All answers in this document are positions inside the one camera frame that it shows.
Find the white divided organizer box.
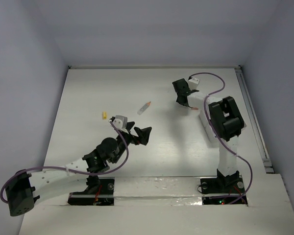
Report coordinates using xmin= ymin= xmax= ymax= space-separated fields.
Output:
xmin=198 ymin=110 xmax=247 ymax=143

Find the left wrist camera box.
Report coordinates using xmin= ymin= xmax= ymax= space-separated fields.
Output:
xmin=112 ymin=115 xmax=127 ymax=130

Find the purple cable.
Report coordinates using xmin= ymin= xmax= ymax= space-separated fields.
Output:
xmin=189 ymin=72 xmax=254 ymax=204
xmin=0 ymin=121 xmax=129 ymax=204

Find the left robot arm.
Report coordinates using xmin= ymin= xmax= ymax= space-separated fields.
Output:
xmin=0 ymin=117 xmax=152 ymax=217

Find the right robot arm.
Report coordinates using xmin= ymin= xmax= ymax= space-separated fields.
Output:
xmin=172 ymin=78 xmax=245 ymax=194

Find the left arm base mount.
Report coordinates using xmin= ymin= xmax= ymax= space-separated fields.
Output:
xmin=67 ymin=177 xmax=115 ymax=206

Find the aluminium side rail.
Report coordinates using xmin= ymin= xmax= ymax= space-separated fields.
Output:
xmin=235 ymin=67 xmax=275 ymax=174

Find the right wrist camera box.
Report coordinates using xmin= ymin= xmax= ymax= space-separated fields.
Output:
xmin=187 ymin=77 xmax=200 ymax=90

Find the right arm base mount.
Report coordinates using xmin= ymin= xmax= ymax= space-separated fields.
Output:
xmin=197 ymin=178 xmax=248 ymax=205

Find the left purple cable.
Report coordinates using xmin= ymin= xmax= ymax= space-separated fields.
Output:
xmin=0 ymin=121 xmax=129 ymax=204

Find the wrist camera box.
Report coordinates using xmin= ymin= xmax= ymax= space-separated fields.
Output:
xmin=112 ymin=115 xmax=127 ymax=130
xmin=187 ymin=77 xmax=200 ymax=90

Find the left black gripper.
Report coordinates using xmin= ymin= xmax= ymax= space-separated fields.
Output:
xmin=111 ymin=121 xmax=150 ymax=164

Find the yellow eraser block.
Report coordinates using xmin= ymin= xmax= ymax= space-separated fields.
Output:
xmin=102 ymin=112 xmax=107 ymax=119

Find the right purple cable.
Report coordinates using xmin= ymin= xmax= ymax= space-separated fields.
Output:
xmin=189 ymin=72 xmax=254 ymax=204

